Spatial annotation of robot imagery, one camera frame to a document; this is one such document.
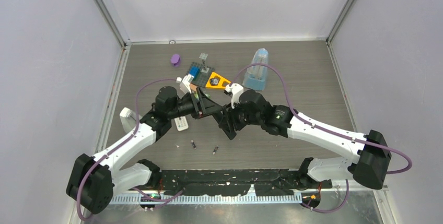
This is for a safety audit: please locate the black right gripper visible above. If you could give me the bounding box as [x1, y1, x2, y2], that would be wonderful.
[219, 98, 262, 134]

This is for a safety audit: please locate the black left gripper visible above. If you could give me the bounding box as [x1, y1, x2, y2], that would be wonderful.
[168, 87, 222, 120]

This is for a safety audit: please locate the white remote control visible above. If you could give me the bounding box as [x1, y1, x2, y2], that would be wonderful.
[174, 116, 189, 132]

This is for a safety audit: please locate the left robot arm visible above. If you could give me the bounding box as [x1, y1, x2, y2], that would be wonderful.
[66, 86, 224, 220]

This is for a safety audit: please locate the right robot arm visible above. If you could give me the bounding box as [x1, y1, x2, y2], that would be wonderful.
[219, 88, 392, 190]

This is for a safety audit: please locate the grey building brick plate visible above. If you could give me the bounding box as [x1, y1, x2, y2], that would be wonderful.
[188, 62, 215, 87]

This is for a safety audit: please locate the blue building brick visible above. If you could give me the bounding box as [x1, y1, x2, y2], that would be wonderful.
[189, 66, 200, 77]

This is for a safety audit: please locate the blue translucent metronome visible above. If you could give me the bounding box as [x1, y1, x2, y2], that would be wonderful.
[242, 48, 269, 91]

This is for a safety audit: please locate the purple cap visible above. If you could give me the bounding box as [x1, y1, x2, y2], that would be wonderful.
[170, 54, 181, 67]

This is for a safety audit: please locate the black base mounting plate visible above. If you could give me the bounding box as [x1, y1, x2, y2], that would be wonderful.
[161, 169, 332, 196]

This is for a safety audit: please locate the grey brick post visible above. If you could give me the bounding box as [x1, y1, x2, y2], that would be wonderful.
[199, 53, 209, 73]

